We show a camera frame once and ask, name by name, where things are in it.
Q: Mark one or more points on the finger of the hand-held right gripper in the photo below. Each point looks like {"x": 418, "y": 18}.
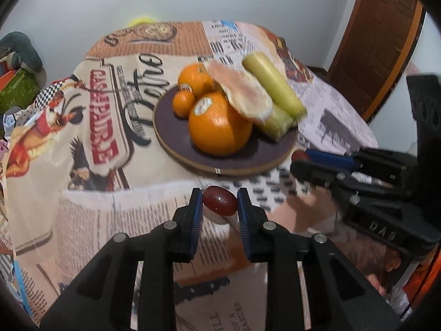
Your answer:
{"x": 310, "y": 172}
{"x": 330, "y": 158}

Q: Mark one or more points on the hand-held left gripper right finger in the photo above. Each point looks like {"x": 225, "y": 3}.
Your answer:
{"x": 244, "y": 220}

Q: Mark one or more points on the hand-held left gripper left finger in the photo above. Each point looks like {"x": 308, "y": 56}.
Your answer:
{"x": 196, "y": 220}

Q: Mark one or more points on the dark red grape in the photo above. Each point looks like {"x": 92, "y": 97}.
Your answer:
{"x": 299, "y": 155}
{"x": 220, "y": 203}

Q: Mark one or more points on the purple plate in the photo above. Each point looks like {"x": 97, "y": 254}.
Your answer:
{"x": 272, "y": 151}

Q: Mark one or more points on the greenish banana piece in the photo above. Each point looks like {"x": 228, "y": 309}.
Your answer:
{"x": 277, "y": 122}

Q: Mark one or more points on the yellow banana piece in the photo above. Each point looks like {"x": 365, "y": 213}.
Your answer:
{"x": 274, "y": 84}

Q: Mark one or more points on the large orange with sticker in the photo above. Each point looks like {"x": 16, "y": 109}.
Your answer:
{"x": 220, "y": 127}

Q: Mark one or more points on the bread loaf piece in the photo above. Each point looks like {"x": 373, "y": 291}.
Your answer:
{"x": 241, "y": 91}

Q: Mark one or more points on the small tangerine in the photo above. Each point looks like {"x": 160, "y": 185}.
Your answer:
{"x": 183, "y": 104}

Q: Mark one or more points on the medium orange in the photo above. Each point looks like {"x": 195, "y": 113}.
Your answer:
{"x": 196, "y": 77}

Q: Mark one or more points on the white cabinet pink heart stickers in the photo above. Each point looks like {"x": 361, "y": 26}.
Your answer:
{"x": 396, "y": 117}

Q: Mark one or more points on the brown wooden door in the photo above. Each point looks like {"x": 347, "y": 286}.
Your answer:
{"x": 379, "y": 34}

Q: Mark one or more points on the orange garment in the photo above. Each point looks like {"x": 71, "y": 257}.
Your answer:
{"x": 423, "y": 282}

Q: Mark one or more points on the yellow round object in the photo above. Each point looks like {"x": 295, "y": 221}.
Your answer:
{"x": 143, "y": 20}

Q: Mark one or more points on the green box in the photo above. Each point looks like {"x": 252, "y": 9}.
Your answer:
{"x": 19, "y": 89}

